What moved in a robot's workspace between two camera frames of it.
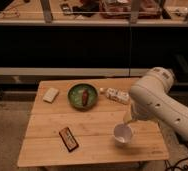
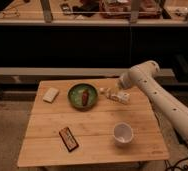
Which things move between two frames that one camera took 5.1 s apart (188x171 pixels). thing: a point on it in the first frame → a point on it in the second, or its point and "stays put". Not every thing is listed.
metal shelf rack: x=29 y=40 stays put
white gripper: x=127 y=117 → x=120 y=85
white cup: x=122 y=134 stays put
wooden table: x=72 y=121 stays put
